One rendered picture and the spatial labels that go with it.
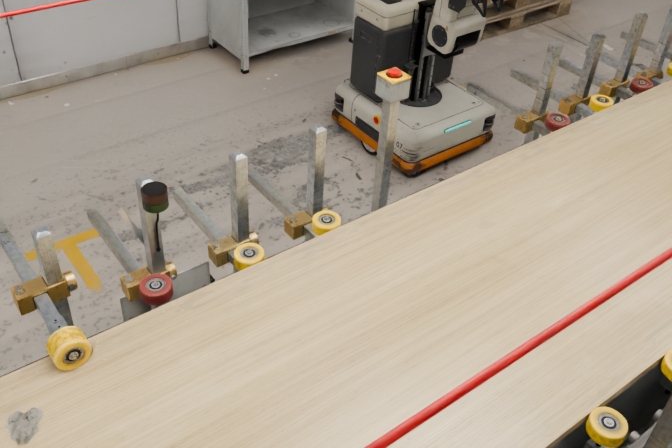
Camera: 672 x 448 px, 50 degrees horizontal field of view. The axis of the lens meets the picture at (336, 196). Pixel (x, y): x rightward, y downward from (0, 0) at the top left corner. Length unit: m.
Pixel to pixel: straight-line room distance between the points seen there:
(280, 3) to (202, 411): 3.88
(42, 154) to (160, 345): 2.44
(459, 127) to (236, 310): 2.25
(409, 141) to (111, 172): 1.50
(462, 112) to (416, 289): 2.09
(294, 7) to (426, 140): 1.94
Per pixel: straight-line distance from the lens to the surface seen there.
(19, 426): 1.62
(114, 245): 2.03
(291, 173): 3.72
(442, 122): 3.71
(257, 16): 5.06
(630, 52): 3.05
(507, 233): 2.06
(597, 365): 1.79
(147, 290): 1.82
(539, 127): 2.68
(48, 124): 4.26
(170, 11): 4.74
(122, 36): 4.66
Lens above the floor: 2.18
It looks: 37 degrees down
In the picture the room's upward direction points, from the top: 4 degrees clockwise
